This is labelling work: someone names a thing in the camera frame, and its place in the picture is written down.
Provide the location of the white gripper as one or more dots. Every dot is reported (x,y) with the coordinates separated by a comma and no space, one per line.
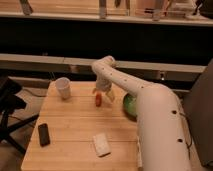
(105,86)

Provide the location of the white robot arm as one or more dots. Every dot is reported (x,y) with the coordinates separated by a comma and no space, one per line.
(159,125)

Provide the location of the green bowl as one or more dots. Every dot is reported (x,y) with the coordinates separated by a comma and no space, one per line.
(129,105)

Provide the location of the white sponge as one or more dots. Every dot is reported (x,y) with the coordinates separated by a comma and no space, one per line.
(101,145)

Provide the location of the white paper cup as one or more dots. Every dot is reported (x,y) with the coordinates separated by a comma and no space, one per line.
(63,87)

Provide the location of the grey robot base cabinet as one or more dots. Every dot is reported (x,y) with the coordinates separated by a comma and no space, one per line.
(198,106)

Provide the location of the white plastic bottle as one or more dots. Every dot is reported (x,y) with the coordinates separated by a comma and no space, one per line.
(139,160)

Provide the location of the red pepper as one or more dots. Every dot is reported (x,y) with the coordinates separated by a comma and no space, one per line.
(98,99)

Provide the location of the black chair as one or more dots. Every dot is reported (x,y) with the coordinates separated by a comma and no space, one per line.
(9,102)

